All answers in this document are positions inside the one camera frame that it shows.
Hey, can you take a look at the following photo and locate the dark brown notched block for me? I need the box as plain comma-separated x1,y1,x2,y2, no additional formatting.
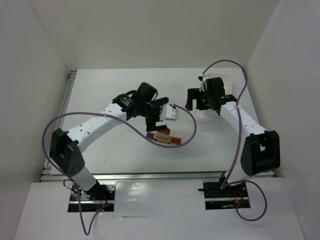
146,132,155,140

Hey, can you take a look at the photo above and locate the long light wood block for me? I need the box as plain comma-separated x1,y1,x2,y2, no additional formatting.
154,132,171,142

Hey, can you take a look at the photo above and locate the reddish brown wedge block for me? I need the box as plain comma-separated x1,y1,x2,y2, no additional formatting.
157,128,171,136

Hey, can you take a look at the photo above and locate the striped light wood block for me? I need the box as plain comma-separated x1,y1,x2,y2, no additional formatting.
158,139,171,144

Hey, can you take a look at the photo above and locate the white plastic bin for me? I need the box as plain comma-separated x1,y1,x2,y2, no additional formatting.
203,72,232,118

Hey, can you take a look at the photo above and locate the orange arch block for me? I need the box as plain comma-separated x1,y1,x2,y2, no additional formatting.
170,136,182,145

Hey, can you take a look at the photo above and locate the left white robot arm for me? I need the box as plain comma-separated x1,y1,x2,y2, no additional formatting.
49,82,178,199

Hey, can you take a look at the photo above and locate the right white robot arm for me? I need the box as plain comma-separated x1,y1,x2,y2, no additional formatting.
185,75,281,197

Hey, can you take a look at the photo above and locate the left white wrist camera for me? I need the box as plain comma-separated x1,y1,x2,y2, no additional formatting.
159,103,178,121

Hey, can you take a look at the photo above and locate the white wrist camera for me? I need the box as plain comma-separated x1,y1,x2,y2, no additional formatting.
198,74,210,92
159,103,178,121

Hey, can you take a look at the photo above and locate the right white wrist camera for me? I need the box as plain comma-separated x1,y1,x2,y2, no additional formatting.
198,74,210,92

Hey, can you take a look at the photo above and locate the aluminium left rail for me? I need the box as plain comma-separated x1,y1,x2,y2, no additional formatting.
48,70,77,151

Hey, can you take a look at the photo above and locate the aluminium rail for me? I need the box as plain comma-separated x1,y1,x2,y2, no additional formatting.
39,170,276,181
48,70,77,151

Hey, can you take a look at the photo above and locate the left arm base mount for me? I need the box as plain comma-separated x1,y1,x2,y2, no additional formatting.
63,180,116,213

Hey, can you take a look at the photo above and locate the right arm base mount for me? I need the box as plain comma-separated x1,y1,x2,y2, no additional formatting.
198,182,251,210

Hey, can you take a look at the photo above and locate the aluminium front rail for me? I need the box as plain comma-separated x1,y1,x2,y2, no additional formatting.
39,170,276,181

